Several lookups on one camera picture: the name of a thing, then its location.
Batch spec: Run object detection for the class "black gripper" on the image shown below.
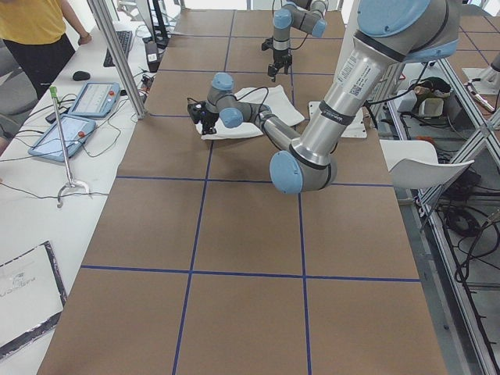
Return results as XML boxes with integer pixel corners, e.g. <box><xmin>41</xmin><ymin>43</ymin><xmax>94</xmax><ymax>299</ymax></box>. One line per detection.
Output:
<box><xmin>267</xmin><ymin>48</ymin><xmax>292</xmax><ymax>81</ymax></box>
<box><xmin>202</xmin><ymin>109</ymin><xmax>219</xmax><ymax>134</ymax></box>

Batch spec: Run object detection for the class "person in yellow shirt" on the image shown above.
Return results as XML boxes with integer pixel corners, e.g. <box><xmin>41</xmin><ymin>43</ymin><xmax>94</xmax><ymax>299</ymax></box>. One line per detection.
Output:
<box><xmin>1</xmin><ymin>0</ymin><xmax>89</xmax><ymax>98</ymax></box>

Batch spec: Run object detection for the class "black keyboard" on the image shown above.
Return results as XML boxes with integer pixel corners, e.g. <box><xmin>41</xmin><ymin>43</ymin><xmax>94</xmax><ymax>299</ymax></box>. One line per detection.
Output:
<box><xmin>102</xmin><ymin>30</ymin><xmax>134</xmax><ymax>67</ymax></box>

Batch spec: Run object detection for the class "white paper in plastic sleeve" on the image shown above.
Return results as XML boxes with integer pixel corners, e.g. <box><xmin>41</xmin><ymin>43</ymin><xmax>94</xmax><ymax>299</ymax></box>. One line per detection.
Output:
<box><xmin>1</xmin><ymin>241</ymin><xmax>67</xmax><ymax>360</ymax></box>

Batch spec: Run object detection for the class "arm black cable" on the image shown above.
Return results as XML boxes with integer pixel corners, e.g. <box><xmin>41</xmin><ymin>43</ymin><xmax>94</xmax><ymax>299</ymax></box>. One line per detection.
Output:
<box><xmin>230</xmin><ymin>86</ymin><xmax>274</xmax><ymax>123</ymax></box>

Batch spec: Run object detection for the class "black power adapter white label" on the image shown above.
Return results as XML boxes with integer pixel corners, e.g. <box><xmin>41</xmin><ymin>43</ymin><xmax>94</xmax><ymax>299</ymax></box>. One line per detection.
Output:
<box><xmin>145</xmin><ymin>41</ymin><xmax>161</xmax><ymax>73</ymax></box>

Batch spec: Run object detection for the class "white long sleeve t-shirt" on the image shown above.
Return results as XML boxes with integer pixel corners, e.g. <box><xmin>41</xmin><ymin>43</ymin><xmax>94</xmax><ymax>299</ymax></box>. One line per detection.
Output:
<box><xmin>200</xmin><ymin>84</ymin><xmax>306</xmax><ymax>141</ymax></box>

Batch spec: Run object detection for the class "upper blue teach pendant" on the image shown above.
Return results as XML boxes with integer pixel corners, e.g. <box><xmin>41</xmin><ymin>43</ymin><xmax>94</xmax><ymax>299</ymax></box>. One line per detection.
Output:
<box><xmin>68</xmin><ymin>81</ymin><xmax>120</xmax><ymax>119</ymax></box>

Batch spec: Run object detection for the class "blue teach pendant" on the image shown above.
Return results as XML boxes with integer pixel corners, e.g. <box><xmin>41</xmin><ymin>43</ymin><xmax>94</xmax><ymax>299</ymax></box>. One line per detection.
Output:
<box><xmin>27</xmin><ymin>114</ymin><xmax>97</xmax><ymax>163</ymax></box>
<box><xmin>68</xmin><ymin>81</ymin><xmax>120</xmax><ymax>119</ymax></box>

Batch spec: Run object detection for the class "metal grabber stick green handle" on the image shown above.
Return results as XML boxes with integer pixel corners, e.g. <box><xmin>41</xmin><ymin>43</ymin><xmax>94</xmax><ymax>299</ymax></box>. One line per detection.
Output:
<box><xmin>49</xmin><ymin>86</ymin><xmax>90</xmax><ymax>209</ymax></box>

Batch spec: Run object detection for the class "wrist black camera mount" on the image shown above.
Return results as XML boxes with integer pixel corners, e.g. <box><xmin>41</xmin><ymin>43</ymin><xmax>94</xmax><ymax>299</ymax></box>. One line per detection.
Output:
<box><xmin>187</xmin><ymin>97</ymin><xmax>206</xmax><ymax>124</ymax></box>
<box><xmin>261</xmin><ymin>37</ymin><xmax>273</xmax><ymax>52</ymax></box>

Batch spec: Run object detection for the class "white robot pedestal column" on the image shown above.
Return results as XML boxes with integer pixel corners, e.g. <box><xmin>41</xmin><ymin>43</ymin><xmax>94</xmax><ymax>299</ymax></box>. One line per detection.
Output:
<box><xmin>308</xmin><ymin>0</ymin><xmax>370</xmax><ymax>139</ymax></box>

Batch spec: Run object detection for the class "black computer mouse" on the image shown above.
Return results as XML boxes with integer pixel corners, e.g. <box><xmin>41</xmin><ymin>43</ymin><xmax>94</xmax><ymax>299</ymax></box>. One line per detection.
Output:
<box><xmin>72</xmin><ymin>70</ymin><xmax>91</xmax><ymax>81</ymax></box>

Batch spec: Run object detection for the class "person's bare hand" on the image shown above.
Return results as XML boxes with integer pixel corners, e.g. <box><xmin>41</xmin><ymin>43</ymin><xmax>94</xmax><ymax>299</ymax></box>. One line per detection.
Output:
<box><xmin>77</xmin><ymin>33</ymin><xmax>92</xmax><ymax>45</ymax></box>

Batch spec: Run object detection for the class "aluminium frame post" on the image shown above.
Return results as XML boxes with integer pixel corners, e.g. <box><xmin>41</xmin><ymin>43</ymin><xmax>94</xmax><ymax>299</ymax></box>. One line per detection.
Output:
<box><xmin>87</xmin><ymin>0</ymin><xmax>146</xmax><ymax>120</ymax></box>

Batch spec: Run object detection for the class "lower blue teach pendant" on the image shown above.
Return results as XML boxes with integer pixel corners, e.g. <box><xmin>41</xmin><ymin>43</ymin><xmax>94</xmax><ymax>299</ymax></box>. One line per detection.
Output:
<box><xmin>27</xmin><ymin>114</ymin><xmax>97</xmax><ymax>163</ymax></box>

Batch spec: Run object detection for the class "white chair seat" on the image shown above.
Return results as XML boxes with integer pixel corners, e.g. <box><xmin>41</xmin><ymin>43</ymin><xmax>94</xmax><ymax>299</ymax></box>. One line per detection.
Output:
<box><xmin>380</xmin><ymin>139</ymin><xmax>474</xmax><ymax>189</ymax></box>

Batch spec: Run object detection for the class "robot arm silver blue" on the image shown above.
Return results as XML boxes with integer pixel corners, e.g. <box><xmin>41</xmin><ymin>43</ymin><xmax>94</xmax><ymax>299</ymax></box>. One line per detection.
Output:
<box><xmin>261</xmin><ymin>0</ymin><xmax>329</xmax><ymax>82</ymax></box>
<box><xmin>187</xmin><ymin>1</ymin><xmax>462</xmax><ymax>194</ymax></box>

